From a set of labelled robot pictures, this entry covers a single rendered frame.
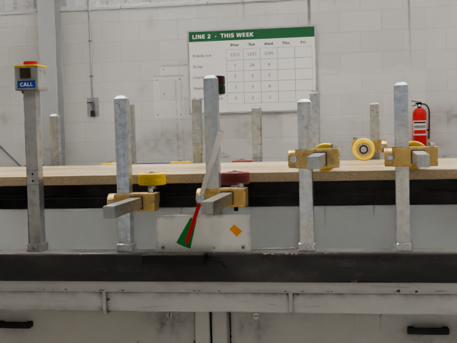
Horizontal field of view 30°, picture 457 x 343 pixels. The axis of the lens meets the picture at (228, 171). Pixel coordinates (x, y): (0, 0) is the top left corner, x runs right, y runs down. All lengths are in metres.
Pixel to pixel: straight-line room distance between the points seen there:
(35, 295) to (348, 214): 0.92
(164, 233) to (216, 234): 0.14
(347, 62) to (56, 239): 7.04
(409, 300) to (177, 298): 0.63
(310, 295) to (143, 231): 0.57
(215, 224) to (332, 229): 0.38
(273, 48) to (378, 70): 1.17
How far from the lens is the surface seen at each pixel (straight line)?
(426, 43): 9.45
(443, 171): 2.46
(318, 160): 2.00
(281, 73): 9.45
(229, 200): 2.23
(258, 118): 3.37
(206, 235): 2.30
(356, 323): 2.56
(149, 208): 2.33
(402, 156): 2.24
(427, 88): 9.42
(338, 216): 2.48
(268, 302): 2.34
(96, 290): 2.43
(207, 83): 2.29
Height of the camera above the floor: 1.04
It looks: 3 degrees down
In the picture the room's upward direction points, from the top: 2 degrees counter-clockwise
